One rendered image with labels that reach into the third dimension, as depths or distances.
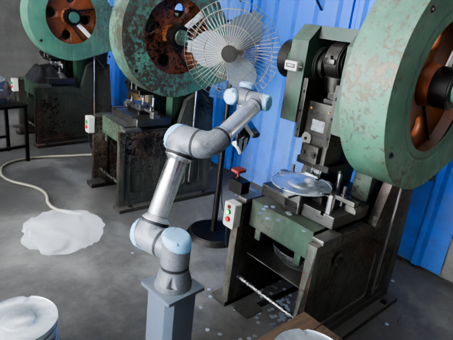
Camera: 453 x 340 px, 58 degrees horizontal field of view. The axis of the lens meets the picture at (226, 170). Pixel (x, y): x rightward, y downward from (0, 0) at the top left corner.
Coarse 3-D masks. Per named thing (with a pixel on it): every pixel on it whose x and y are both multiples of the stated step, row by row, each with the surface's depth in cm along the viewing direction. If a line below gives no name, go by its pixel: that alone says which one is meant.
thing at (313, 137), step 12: (312, 108) 191; (324, 108) 186; (312, 120) 192; (324, 120) 187; (312, 132) 193; (324, 132) 188; (312, 144) 193; (300, 156) 197; (312, 156) 190; (324, 156) 190; (336, 156) 196
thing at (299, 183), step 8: (272, 176) 201; (280, 176) 204; (288, 176) 205; (296, 176) 206; (304, 176) 208; (312, 176) 209; (280, 184) 193; (288, 184) 194; (296, 184) 194; (304, 184) 195; (312, 184) 196; (320, 184) 199; (328, 184) 200; (296, 192) 186; (304, 192) 187; (312, 192) 188; (320, 192) 189; (328, 192) 191
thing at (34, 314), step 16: (0, 304) 171; (16, 304) 172; (32, 304) 174; (48, 304) 175; (0, 320) 163; (16, 320) 163; (32, 320) 164; (48, 320) 166; (0, 336) 156; (16, 336) 156; (32, 336) 157
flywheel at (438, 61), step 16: (448, 32) 157; (432, 48) 156; (448, 48) 162; (432, 64) 154; (448, 64) 155; (432, 80) 151; (448, 80) 147; (416, 96) 156; (432, 96) 152; (448, 96) 149; (416, 112) 162; (432, 112) 172; (448, 112) 180; (416, 128) 172; (432, 128) 178; (448, 128) 179; (416, 144) 172; (432, 144) 176
